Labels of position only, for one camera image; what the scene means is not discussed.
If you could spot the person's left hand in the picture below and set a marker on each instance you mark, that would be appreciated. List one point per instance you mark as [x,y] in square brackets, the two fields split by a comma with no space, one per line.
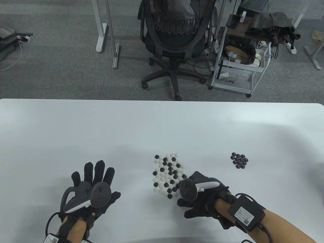
[99,172]

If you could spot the person's right hand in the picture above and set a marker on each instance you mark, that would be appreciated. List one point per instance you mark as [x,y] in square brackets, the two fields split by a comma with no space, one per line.
[205,207]

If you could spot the pile of mixed go stones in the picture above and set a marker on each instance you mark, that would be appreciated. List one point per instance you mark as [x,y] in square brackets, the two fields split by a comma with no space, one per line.
[170,173]

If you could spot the group of black go stones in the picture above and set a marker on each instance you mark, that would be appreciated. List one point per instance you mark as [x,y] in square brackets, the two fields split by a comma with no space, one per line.
[239,160]

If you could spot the person's right forearm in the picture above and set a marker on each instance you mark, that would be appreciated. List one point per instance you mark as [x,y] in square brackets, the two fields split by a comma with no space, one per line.
[278,227]

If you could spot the person's left forearm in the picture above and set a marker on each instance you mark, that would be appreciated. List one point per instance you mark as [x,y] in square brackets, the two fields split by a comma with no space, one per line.
[76,229]

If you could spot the dark grey left hand controller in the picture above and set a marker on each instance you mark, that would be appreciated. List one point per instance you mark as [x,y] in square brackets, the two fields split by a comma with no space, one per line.
[100,194]

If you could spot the grey white right hand controller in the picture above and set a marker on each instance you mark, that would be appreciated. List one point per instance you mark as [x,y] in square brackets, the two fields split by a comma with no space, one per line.
[188,189]

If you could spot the black right wrist sensor box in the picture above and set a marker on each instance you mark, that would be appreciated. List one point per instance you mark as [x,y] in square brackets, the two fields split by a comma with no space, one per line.
[246,212]

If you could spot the black wrist sensor box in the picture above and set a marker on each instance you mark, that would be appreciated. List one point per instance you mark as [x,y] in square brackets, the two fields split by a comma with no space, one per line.
[246,212]
[50,239]

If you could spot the black left wrist sensor box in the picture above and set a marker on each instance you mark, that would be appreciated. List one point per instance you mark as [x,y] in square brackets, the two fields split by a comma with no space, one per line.
[50,239]

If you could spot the white wheeled utility cart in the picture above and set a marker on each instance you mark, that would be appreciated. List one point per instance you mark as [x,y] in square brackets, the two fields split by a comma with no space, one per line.
[243,84]

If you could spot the white power strip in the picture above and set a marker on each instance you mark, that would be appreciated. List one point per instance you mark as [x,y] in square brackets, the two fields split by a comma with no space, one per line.
[222,75]

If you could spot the black mesh office chair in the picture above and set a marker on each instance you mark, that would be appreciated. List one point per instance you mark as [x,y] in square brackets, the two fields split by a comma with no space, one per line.
[172,43]

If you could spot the floor socket box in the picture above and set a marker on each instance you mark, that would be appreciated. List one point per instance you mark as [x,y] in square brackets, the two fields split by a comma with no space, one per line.
[25,38]

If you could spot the black and tan bag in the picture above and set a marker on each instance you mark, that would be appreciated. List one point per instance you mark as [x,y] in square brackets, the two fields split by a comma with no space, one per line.
[249,54]

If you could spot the white power adapter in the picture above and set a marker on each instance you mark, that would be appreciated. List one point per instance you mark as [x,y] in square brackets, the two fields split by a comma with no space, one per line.
[260,57]

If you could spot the grey desk leg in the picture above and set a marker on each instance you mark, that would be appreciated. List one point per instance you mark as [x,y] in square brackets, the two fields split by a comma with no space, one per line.
[315,59]

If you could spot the black phone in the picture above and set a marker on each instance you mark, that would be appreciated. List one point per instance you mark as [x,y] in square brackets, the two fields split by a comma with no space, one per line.
[233,21]

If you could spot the small white bottle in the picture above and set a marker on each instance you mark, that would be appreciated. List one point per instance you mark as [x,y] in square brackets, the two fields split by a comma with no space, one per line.
[244,16]

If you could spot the black crumpled cloth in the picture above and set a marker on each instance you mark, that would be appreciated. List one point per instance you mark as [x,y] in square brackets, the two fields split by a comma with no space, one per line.
[273,22]

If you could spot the beige shoe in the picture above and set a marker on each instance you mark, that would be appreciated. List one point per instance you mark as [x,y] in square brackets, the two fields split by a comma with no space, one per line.
[318,36]

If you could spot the white slanted desk leg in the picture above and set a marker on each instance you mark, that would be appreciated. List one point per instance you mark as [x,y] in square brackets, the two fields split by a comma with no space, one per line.
[300,15]

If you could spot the aluminium profile post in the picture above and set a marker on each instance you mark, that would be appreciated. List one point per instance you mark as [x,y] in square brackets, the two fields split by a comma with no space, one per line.
[116,55]

